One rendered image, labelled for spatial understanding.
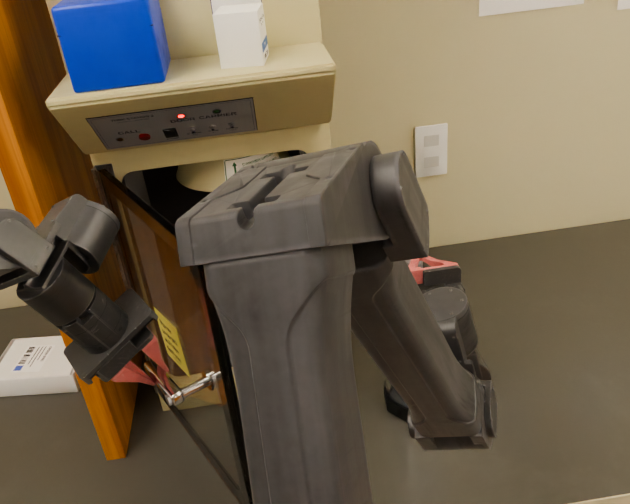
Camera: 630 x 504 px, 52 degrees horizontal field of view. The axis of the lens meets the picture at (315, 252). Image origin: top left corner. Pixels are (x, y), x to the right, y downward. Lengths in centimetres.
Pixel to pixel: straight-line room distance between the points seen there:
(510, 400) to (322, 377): 83
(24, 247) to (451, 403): 41
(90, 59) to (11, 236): 22
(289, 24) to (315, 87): 11
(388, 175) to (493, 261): 110
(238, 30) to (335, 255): 50
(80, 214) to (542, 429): 73
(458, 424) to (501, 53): 92
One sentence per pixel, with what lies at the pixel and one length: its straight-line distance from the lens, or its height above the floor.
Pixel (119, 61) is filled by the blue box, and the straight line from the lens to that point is 76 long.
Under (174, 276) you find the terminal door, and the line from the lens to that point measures 73.
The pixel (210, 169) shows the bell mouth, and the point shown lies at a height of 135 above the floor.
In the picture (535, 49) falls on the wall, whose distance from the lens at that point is 143.
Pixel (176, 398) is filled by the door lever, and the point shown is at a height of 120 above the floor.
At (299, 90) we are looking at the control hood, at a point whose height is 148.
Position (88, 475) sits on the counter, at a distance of 110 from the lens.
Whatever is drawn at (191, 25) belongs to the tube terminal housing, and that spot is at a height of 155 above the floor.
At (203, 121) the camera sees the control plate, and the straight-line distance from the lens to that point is 81.
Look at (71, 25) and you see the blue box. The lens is 76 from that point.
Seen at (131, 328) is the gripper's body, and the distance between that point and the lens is 73.
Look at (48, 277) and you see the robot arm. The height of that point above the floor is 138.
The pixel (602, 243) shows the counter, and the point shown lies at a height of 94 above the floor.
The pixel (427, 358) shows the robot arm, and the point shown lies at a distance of 51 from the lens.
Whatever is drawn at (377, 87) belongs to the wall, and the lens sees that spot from 135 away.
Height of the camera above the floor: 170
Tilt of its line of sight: 30 degrees down
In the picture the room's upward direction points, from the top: 6 degrees counter-clockwise
